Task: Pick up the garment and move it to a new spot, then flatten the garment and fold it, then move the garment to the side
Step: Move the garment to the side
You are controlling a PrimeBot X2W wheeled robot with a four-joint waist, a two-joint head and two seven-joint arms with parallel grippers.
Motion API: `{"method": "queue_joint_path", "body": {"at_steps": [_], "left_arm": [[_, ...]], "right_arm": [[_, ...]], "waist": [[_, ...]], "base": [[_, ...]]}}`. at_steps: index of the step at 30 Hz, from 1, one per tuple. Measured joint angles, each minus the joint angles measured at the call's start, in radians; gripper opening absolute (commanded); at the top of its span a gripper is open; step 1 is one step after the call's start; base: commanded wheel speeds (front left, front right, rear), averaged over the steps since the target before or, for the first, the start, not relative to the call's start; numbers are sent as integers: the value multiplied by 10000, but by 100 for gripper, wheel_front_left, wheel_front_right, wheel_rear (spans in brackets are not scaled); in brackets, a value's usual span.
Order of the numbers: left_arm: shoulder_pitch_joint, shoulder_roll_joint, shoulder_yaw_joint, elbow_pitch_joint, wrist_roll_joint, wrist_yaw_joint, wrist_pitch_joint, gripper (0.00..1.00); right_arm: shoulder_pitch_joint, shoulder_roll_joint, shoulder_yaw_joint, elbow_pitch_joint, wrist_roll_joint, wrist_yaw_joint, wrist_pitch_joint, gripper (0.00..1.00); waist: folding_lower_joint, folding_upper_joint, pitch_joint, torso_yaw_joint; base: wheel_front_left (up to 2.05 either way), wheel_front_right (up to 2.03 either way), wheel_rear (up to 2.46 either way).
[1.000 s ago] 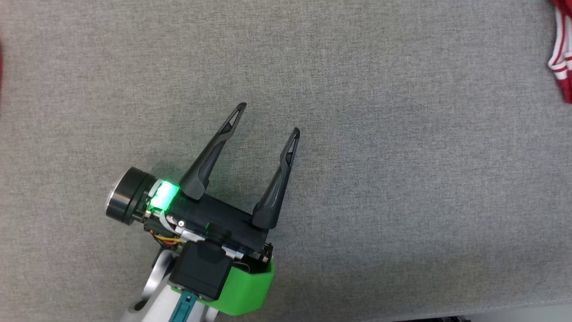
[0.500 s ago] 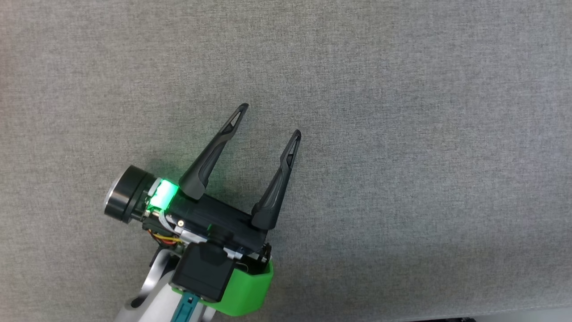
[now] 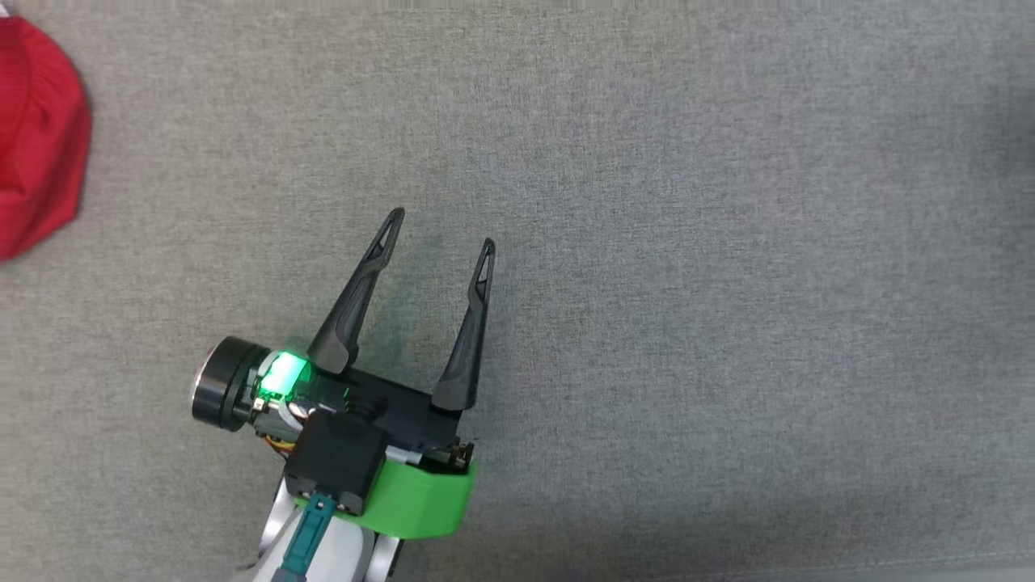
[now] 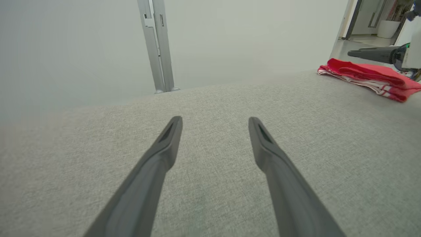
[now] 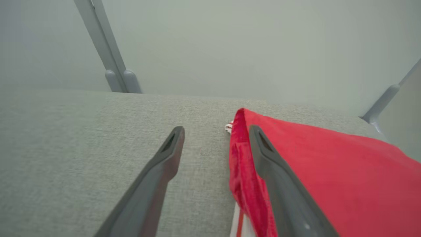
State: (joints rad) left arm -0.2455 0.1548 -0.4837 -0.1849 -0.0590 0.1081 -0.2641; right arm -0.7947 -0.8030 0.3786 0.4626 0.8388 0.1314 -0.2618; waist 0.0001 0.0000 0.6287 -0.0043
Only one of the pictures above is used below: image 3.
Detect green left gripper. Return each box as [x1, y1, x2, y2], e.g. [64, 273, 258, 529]
[295, 208, 496, 540]

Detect red basketball shorts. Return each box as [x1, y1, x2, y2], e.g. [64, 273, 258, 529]
[0, 15, 92, 262]

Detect grey fabric sofa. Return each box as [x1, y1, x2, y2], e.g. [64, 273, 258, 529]
[0, 0, 1035, 582]

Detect teal left camera connector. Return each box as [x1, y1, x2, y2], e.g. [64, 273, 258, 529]
[271, 493, 336, 582]

